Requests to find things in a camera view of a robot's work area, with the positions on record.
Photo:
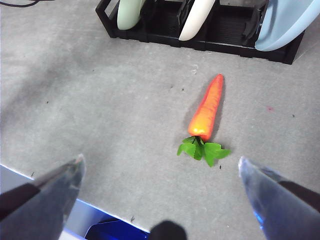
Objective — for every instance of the black plate rack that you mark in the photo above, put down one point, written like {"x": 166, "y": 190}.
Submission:
{"x": 162, "y": 27}

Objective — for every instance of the blue plate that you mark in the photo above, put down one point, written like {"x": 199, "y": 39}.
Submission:
{"x": 280, "y": 27}

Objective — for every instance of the dark blue box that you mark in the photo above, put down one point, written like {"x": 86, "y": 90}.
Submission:
{"x": 117, "y": 230}

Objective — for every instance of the beige plate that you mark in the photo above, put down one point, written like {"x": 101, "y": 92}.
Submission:
{"x": 196, "y": 21}

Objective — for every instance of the orange carrot with green leaves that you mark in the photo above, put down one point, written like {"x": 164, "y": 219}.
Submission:
{"x": 208, "y": 107}

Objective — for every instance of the green plate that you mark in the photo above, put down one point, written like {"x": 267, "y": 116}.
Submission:
{"x": 128, "y": 15}

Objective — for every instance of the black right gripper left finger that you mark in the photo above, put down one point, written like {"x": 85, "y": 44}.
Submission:
{"x": 50, "y": 200}

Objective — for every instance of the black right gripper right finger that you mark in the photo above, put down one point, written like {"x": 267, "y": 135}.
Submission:
{"x": 282, "y": 205}

